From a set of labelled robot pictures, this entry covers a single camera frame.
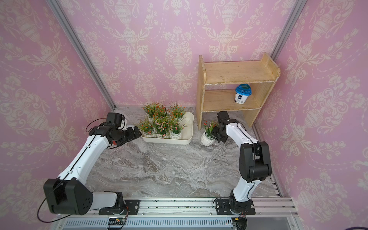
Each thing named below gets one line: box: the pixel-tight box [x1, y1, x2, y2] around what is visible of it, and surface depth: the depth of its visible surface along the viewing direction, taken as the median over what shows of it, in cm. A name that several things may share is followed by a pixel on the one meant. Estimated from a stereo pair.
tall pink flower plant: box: [154, 115, 173, 139], surface depth 91 cm
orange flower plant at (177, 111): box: [168, 104, 187, 121], surface depth 102 cm
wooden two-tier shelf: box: [195, 53, 281, 131], surface depth 84 cm
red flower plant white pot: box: [155, 103, 169, 119], surface depth 102 cm
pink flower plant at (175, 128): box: [169, 119, 188, 139], surface depth 95 cm
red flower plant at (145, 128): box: [137, 118, 154, 138], surface depth 94 cm
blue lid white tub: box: [234, 83, 253, 105], surface depth 89 cm
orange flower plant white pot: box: [142, 102, 159, 124], surface depth 105 cm
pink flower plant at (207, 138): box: [200, 120, 219, 147], surface depth 94 cm
